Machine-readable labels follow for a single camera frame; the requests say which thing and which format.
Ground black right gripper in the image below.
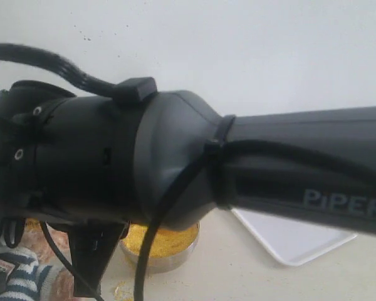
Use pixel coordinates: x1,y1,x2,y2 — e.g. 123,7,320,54
43,221,130,298

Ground brown plush teddy bear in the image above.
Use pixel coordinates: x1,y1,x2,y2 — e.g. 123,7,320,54
0,219,84,300

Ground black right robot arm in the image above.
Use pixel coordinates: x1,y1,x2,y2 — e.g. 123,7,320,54
0,78,376,300

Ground yellow millet grains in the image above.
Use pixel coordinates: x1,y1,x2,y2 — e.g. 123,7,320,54
122,224,199,258

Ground spilled yellow grain pile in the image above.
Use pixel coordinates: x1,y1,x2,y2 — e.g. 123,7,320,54
113,278,134,301

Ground steel bowl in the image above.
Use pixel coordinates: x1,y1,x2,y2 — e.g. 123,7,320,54
120,223,200,273

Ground white rectangular plastic tray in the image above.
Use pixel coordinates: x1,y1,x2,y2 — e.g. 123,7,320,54
231,209,357,267

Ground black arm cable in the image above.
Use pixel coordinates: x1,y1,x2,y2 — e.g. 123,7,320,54
0,43,376,301

